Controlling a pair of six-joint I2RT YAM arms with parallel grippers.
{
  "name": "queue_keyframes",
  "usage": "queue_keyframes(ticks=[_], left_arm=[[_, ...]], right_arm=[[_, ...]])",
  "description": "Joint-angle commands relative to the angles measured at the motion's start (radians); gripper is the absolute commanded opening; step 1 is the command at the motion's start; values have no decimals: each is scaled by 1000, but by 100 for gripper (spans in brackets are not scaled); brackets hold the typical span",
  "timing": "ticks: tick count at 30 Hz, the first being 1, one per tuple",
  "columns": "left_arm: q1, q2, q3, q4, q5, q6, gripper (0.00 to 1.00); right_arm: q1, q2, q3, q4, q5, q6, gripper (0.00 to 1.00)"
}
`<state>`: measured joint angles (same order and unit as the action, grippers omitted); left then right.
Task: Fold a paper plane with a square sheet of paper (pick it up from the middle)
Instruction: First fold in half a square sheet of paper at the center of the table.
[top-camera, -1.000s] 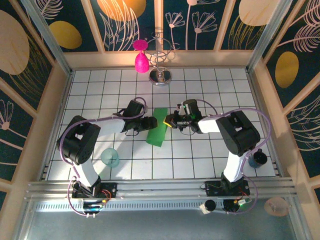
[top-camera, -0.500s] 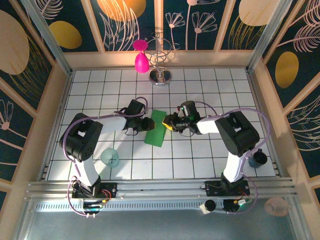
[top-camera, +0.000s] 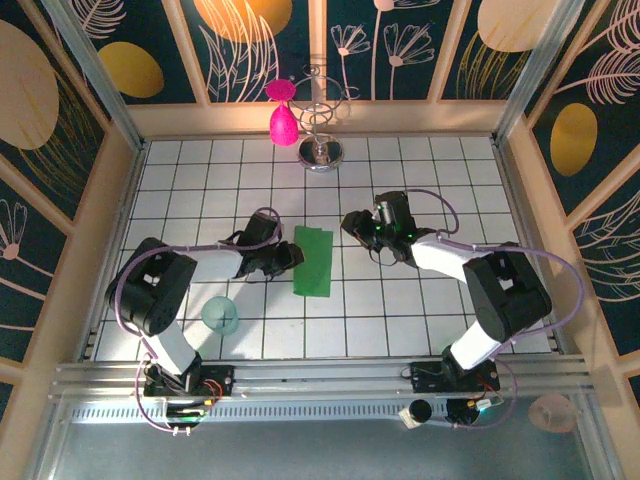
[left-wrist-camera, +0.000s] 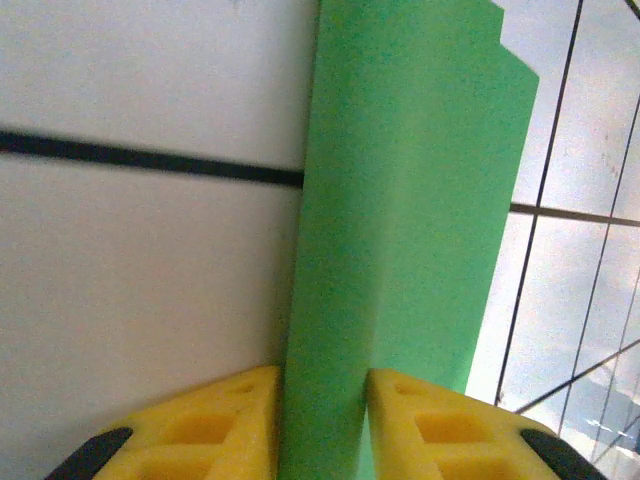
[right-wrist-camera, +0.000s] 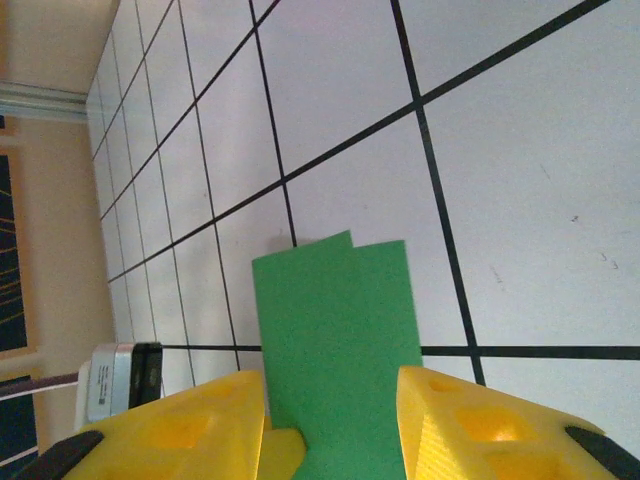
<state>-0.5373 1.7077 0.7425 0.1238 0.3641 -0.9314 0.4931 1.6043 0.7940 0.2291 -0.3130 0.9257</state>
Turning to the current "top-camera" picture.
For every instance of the green cloth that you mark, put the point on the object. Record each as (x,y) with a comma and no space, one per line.
(312,262)

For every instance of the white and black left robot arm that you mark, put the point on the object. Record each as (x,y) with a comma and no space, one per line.
(150,290)

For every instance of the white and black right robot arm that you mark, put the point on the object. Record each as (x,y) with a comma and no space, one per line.
(505,295)

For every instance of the teal translucent cup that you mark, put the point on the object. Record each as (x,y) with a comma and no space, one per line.
(219,316)

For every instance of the pink wine glass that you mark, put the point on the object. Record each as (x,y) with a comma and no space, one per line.
(283,127)

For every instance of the perforated metal strip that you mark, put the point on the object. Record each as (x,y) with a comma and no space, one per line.
(300,412)

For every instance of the black round knob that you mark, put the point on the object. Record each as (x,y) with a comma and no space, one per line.
(419,411)

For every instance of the black controller board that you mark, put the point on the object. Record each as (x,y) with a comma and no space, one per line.
(187,412)
(470,407)

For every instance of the pale pink translucent cup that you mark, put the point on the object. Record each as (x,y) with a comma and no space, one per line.
(552,412)

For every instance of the aluminium mounting rail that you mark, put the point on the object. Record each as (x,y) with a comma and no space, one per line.
(320,375)

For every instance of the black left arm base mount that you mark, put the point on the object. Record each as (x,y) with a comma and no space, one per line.
(220,377)

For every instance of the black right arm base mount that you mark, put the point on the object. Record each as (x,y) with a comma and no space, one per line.
(425,377)

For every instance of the aluminium frame post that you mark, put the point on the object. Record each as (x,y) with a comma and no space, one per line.
(535,75)
(95,75)

